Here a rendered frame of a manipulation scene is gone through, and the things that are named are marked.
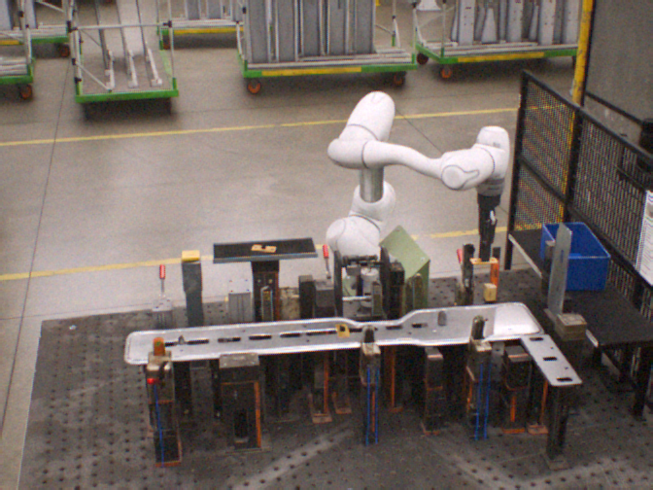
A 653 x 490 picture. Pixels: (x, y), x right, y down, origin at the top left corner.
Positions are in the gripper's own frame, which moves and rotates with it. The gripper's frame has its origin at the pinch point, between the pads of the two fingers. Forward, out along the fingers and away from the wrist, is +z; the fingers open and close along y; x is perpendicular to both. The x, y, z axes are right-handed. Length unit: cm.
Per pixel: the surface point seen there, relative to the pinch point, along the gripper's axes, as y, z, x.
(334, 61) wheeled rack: -685, 98, 53
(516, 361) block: 23.4, 28.5, 5.1
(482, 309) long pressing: -7.2, 26.6, 3.3
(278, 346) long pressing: 7, 26, -69
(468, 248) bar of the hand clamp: -12.7, 5.2, -1.3
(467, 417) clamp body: 22, 50, -9
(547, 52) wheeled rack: -715, 105, 307
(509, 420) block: 23, 52, 5
